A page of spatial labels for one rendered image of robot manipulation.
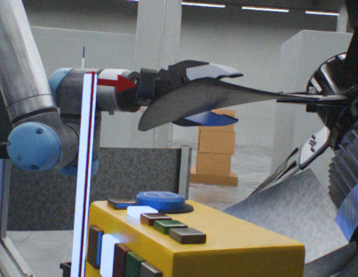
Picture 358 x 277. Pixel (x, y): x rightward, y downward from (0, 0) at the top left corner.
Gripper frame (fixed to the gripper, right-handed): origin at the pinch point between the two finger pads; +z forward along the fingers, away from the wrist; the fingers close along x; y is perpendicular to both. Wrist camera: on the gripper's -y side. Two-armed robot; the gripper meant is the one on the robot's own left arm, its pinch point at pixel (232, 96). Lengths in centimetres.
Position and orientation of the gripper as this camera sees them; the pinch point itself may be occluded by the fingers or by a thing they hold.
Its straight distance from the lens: 84.6
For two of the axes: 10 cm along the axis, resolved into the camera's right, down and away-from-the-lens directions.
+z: 8.9, 0.9, -4.4
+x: -1.2, 9.9, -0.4
